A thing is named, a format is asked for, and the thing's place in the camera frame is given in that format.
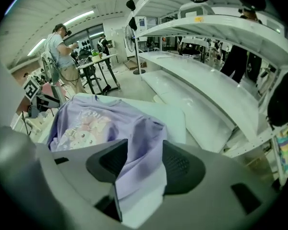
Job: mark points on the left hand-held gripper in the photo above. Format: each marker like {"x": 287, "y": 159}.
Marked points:
{"x": 31, "y": 88}

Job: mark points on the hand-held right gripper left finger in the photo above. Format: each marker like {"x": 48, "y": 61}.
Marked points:
{"x": 86, "y": 176}

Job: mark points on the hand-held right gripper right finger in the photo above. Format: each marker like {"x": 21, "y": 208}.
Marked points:
{"x": 206, "y": 200}

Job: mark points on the purple sweatshirt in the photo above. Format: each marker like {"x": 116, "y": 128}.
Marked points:
{"x": 115, "y": 128}

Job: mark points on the pink cloth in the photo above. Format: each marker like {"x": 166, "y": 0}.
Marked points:
{"x": 50, "y": 88}

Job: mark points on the small potted green plant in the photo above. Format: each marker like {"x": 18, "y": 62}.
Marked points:
{"x": 96, "y": 57}

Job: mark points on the white desk with black legs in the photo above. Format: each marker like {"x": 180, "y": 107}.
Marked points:
{"x": 103, "y": 56}

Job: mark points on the colourful pastel cloth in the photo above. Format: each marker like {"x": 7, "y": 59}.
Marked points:
{"x": 286, "y": 152}

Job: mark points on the black standing fan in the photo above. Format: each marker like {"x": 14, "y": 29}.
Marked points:
{"x": 129, "y": 39}

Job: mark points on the white metal shelving rack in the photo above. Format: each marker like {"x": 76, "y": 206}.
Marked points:
{"x": 206, "y": 80}

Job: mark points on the white box appliance with window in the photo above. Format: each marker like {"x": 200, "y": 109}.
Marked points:
{"x": 204, "y": 8}

